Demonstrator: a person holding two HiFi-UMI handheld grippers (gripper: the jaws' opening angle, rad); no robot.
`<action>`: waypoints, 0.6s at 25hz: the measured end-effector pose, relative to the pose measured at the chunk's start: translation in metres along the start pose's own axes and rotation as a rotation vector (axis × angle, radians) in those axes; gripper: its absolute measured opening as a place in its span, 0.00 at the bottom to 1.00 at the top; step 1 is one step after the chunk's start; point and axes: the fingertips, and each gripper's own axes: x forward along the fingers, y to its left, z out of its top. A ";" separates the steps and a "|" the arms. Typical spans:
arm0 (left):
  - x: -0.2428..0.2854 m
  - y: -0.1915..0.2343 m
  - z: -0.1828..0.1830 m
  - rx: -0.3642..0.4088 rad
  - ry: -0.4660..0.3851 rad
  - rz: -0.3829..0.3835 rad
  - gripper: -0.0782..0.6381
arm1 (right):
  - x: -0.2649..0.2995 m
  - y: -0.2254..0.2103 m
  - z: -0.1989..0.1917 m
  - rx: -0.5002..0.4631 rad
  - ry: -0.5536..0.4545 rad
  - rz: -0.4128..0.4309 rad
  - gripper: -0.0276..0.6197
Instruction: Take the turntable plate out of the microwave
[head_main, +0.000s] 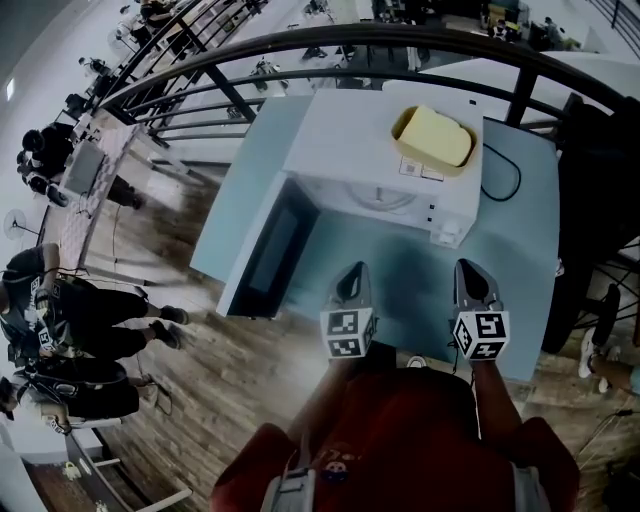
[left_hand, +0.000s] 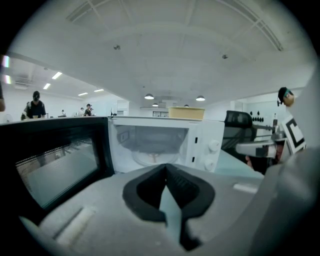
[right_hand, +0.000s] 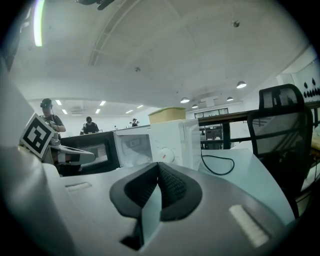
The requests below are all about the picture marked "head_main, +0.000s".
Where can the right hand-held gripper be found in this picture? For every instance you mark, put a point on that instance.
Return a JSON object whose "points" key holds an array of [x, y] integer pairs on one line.
{"points": [[487, 327]]}

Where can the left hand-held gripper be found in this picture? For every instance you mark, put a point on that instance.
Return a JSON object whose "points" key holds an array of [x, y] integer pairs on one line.
{"points": [[342, 332]]}

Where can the person's left forearm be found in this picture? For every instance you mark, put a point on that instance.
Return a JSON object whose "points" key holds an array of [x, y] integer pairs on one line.
{"points": [[340, 385]]}

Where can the person's right forearm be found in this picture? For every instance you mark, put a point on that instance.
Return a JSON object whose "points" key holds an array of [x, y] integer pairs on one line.
{"points": [[492, 395]]}

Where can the tan paper bowl with lid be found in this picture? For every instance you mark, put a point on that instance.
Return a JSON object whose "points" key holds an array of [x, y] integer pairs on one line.
{"points": [[435, 137]]}

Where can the person's red shirt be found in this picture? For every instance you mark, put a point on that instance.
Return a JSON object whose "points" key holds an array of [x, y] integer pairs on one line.
{"points": [[415, 440]]}

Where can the black mesh office chair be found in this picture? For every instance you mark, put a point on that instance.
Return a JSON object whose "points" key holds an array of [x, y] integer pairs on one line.
{"points": [[595, 175]]}

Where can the black metal railing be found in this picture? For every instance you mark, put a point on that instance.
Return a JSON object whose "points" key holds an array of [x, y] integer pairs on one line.
{"points": [[350, 35]]}

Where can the long checkered table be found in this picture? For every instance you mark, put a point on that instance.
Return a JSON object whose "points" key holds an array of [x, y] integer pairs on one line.
{"points": [[107, 165]]}

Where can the small white microwave oven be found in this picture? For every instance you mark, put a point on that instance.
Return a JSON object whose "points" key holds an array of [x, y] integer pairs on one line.
{"points": [[82, 167]]}

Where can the standing fan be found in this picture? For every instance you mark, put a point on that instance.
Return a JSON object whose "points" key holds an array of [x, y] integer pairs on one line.
{"points": [[15, 225]]}

